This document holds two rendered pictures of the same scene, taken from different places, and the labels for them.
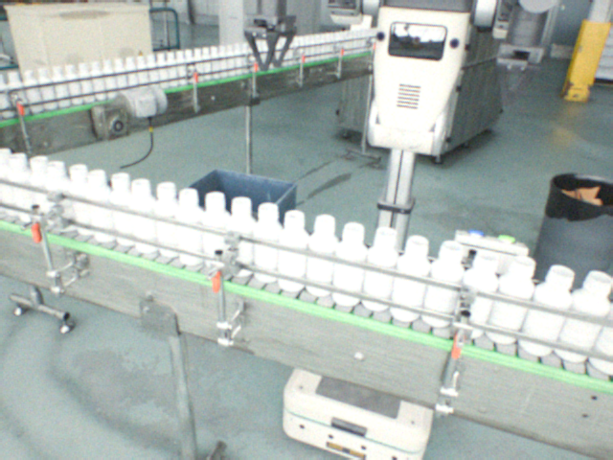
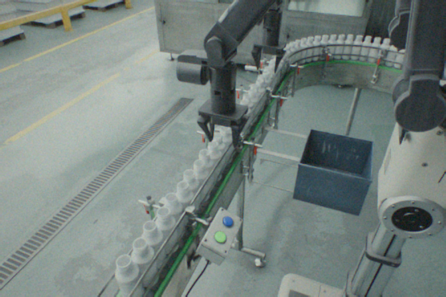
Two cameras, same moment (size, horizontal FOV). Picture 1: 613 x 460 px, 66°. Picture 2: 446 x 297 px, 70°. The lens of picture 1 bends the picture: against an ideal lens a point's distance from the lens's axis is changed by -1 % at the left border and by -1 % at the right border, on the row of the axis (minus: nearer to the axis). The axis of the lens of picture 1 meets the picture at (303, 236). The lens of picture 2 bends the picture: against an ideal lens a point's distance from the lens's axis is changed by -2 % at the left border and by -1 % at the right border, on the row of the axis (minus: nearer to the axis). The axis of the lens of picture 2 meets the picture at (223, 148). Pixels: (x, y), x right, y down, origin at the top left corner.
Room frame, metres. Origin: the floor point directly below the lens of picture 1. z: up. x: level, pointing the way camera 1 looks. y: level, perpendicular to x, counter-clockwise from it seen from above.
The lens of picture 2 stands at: (0.88, -0.99, 1.85)
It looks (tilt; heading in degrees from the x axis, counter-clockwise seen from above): 36 degrees down; 93
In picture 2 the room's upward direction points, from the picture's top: straight up
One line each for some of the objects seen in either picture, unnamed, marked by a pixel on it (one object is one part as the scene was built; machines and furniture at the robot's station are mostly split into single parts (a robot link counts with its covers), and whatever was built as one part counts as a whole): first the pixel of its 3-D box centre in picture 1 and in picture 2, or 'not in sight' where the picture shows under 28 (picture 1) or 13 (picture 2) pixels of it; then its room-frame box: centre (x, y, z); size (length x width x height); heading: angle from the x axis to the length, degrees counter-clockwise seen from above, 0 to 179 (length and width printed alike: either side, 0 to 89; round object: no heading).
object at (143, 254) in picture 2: (583, 316); (145, 262); (0.64, -0.49, 1.08); 0.06 x 0.06 x 0.17
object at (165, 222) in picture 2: (510, 300); (166, 230); (0.68, -0.38, 1.08); 0.06 x 0.06 x 0.17
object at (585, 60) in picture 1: (584, 60); not in sight; (7.44, -4.06, 0.55); 0.40 x 0.40 x 1.10; 71
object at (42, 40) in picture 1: (90, 71); not in sight; (4.79, 2.19, 0.59); 1.10 x 0.62 x 1.18; 143
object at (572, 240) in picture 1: (577, 241); not in sight; (2.29, -1.52, 0.32); 0.45 x 0.45 x 0.64
